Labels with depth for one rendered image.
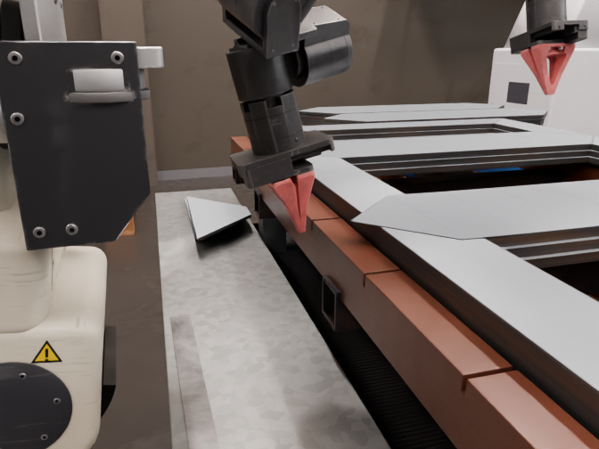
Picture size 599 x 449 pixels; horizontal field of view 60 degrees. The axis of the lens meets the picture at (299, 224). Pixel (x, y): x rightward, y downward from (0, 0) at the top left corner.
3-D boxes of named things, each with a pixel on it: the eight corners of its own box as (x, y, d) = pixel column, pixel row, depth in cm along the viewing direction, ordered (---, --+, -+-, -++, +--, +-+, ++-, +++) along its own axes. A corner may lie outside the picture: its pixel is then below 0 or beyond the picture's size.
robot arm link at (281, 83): (213, 44, 52) (237, 39, 48) (271, 28, 55) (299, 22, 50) (233, 112, 55) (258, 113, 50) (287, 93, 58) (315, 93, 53)
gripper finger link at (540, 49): (545, 98, 88) (543, 41, 87) (578, 91, 81) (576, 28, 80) (511, 100, 86) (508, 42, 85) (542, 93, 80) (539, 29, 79)
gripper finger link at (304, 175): (255, 234, 61) (233, 159, 58) (311, 216, 62) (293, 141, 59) (267, 255, 55) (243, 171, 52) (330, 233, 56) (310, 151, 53)
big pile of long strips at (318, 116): (490, 118, 200) (493, 102, 198) (568, 133, 164) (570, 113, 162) (290, 126, 180) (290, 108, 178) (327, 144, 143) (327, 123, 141)
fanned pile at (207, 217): (233, 198, 133) (233, 183, 132) (265, 252, 97) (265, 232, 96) (184, 201, 130) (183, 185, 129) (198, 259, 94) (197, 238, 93)
